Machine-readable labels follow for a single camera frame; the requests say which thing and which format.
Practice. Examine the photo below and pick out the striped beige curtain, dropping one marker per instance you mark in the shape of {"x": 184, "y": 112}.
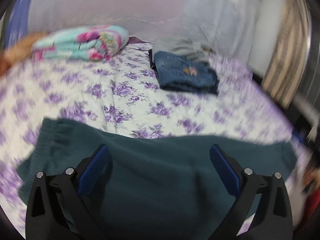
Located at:
{"x": 287, "y": 65}

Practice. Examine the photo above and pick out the folded blue jeans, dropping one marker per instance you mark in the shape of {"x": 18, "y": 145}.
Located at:
{"x": 179, "y": 74}

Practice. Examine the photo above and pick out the orange pillow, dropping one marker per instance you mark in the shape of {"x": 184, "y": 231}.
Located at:
{"x": 19, "y": 52}

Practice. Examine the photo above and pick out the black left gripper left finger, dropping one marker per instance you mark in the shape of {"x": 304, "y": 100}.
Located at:
{"x": 56, "y": 209}

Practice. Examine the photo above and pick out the dark teal pants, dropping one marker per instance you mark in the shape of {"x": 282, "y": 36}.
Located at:
{"x": 165, "y": 188}

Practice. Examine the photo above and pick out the purple floral bedsheet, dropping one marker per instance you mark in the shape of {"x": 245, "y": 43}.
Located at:
{"x": 122, "y": 96}

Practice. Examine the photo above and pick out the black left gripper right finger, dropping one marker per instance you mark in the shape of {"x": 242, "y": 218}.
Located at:
{"x": 261, "y": 209}

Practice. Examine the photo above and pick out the white mosquito net curtain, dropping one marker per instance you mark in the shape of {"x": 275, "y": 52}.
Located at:
{"x": 227, "y": 26}

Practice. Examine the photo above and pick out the colourful floral folded blanket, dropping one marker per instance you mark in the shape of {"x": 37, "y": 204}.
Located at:
{"x": 88, "y": 43}

